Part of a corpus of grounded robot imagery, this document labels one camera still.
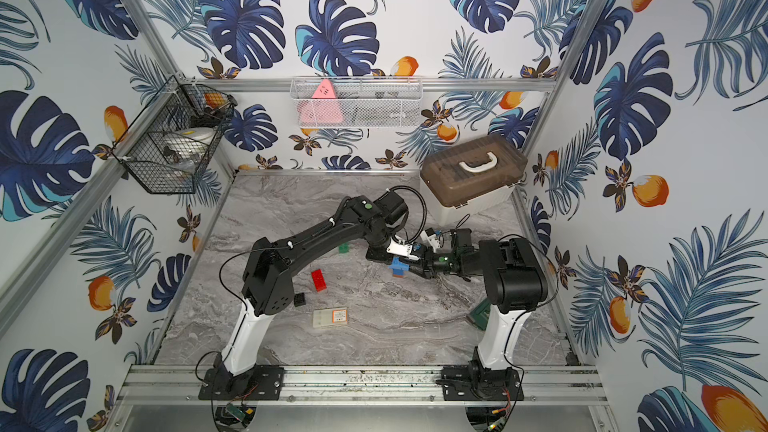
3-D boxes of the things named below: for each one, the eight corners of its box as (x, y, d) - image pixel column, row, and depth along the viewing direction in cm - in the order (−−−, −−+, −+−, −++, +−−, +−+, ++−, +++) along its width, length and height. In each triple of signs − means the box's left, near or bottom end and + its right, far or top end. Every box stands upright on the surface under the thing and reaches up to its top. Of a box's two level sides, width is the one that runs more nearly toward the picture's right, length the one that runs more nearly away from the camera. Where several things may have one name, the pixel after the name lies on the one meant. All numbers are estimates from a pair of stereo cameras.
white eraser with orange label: (312, 327, 86) (311, 325, 84) (314, 312, 88) (312, 309, 87) (348, 325, 86) (347, 322, 84) (348, 309, 89) (347, 307, 87)
